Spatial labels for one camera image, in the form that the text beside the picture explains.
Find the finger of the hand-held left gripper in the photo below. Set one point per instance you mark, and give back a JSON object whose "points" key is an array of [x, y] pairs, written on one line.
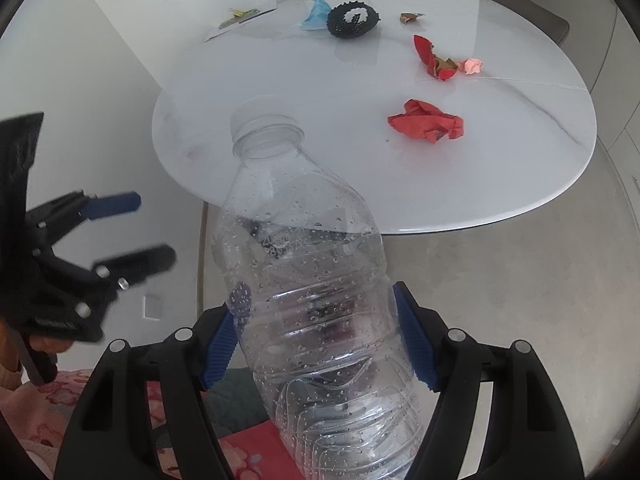
{"points": [[112, 205], [140, 260]]}

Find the grey chair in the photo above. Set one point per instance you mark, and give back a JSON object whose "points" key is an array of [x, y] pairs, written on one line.
{"points": [[530, 15]]}

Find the small brown snack wrapper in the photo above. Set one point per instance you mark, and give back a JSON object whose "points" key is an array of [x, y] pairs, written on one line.
{"points": [[410, 18]]}

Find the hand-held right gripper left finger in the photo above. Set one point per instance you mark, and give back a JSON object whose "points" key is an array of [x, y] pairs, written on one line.
{"points": [[222, 345]]}

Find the clear plastic bottle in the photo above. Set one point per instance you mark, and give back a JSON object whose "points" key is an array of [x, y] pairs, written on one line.
{"points": [[310, 285]]}

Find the red and brown crumpled wrapper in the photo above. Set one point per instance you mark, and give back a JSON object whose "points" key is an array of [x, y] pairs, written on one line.
{"points": [[429, 55]]}

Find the black mesh fruit net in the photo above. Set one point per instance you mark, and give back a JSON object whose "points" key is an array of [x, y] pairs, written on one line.
{"points": [[345, 25]]}

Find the person's left hand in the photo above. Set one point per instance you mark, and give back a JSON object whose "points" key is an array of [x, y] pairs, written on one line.
{"points": [[50, 346]]}

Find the red floral cloth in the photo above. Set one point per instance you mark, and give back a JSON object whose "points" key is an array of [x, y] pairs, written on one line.
{"points": [[250, 452]]}

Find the dark green cloth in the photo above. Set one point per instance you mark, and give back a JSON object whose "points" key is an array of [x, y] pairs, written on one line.
{"points": [[235, 402]]}

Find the white paper sheet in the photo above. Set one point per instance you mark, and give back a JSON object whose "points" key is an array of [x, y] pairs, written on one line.
{"points": [[235, 27]]}

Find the blue face mask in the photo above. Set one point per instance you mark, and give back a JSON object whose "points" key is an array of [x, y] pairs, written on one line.
{"points": [[315, 15]]}

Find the pink floral clothing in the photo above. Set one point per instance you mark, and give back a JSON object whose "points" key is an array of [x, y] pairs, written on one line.
{"points": [[60, 400]]}

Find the pink crumpled paper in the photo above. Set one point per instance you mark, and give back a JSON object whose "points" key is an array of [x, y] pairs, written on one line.
{"points": [[472, 66]]}

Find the red crumpled paper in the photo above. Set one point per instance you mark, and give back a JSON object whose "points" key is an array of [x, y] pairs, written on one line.
{"points": [[422, 122]]}

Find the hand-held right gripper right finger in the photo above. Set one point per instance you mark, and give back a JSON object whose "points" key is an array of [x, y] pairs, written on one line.
{"points": [[415, 340]]}

